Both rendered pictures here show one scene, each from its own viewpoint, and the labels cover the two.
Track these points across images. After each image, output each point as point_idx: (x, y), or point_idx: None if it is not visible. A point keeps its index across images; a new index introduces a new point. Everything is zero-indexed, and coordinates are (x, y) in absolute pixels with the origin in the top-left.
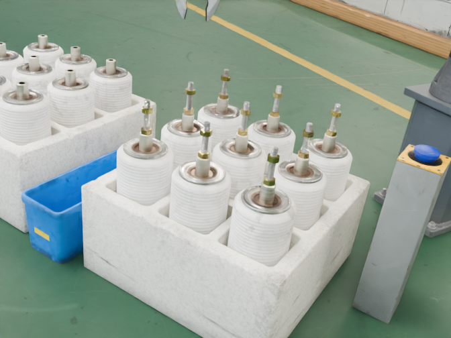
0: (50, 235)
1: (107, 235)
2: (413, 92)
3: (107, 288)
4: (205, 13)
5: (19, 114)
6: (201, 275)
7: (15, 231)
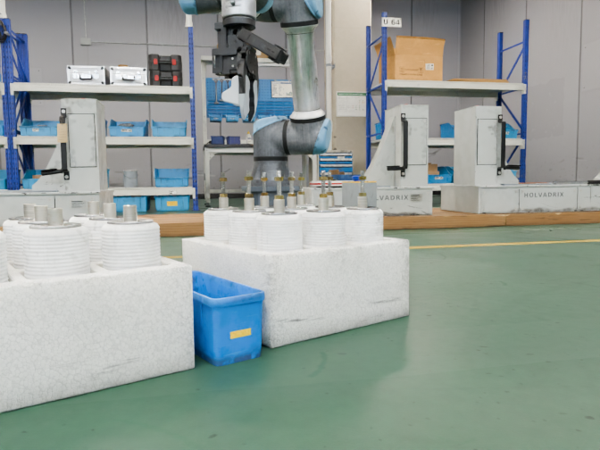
0: (253, 326)
1: (296, 290)
2: (254, 187)
3: (306, 343)
4: (250, 115)
5: (156, 231)
6: (370, 268)
7: (184, 372)
